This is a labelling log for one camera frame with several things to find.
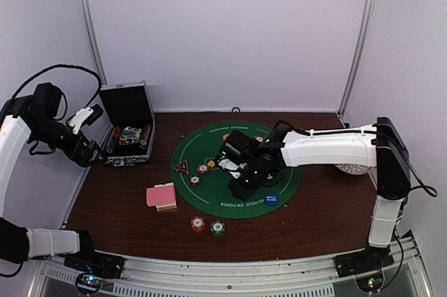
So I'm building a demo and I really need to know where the triangular all-in marker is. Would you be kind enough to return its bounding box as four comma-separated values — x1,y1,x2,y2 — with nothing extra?
173,159,189,175

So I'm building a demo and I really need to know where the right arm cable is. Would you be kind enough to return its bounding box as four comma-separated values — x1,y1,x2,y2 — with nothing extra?
383,129,438,198

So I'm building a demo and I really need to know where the brown chip row in case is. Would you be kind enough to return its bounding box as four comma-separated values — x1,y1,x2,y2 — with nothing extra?
140,124,152,147

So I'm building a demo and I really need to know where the green chip stack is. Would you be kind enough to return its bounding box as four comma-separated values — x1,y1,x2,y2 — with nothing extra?
210,221,226,237

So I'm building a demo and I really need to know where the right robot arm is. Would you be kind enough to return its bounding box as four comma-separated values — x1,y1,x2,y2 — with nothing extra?
217,117,411,270

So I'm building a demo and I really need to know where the orange chip stack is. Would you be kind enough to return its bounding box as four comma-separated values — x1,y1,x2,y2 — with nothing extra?
190,217,205,232

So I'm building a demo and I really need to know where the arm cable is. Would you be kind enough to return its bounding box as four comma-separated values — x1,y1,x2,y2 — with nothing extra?
10,64,103,109
383,129,438,198

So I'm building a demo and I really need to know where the round green poker mat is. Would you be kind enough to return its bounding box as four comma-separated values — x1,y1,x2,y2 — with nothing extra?
170,121,302,219

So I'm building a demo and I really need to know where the aluminium poker case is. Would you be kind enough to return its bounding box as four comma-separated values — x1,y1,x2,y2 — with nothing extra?
100,80,156,167

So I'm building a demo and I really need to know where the aluminium front rail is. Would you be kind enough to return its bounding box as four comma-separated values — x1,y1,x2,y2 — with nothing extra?
27,230,436,297

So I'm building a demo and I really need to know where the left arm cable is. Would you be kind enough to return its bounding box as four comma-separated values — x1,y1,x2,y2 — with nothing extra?
10,64,103,109

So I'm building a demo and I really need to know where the blue small blind button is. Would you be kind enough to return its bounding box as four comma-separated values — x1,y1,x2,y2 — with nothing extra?
264,193,279,206

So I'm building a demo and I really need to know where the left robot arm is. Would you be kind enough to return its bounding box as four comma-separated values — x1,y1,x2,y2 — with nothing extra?
1,82,108,272

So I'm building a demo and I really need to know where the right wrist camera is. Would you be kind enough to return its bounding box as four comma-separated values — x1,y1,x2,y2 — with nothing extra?
216,130,261,172

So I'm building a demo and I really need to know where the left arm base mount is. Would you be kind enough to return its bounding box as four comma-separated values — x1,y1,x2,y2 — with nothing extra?
64,252,125,279

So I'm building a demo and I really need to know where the patterned ceramic plate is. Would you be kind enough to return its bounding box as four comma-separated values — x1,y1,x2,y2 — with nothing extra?
334,164,372,175

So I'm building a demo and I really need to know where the right frame post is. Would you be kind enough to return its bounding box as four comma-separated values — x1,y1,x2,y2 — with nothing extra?
337,0,376,122

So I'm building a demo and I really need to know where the left frame post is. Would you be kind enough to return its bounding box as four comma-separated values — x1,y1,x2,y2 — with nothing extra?
80,0,107,85

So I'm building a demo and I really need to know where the tan card box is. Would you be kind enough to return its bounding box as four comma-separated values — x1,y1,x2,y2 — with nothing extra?
154,182,177,212

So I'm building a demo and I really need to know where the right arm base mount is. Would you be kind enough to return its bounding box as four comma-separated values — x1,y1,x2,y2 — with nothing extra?
334,252,395,277

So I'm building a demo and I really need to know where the frame post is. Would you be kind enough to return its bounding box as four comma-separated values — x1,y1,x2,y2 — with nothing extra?
337,0,376,122
80,0,107,85

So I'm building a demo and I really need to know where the purple chip row in case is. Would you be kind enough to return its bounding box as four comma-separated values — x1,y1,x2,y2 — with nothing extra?
105,126,122,154

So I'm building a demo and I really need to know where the red-backed card deck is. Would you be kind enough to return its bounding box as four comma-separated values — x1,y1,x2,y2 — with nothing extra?
146,185,176,207

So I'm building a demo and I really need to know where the blue card deck in case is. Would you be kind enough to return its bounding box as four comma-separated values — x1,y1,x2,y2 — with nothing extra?
119,126,142,145

